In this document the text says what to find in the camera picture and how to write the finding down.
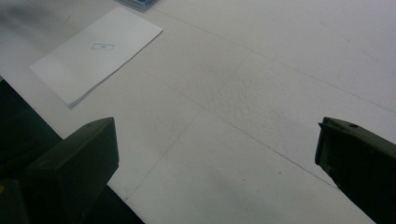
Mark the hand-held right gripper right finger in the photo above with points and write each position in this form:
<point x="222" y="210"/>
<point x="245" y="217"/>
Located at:
<point x="364" y="168"/>

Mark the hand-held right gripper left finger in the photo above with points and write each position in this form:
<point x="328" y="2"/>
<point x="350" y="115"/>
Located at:
<point x="68" y="174"/>

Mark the white paper sheet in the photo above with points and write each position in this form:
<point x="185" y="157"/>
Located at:
<point x="93" y="53"/>

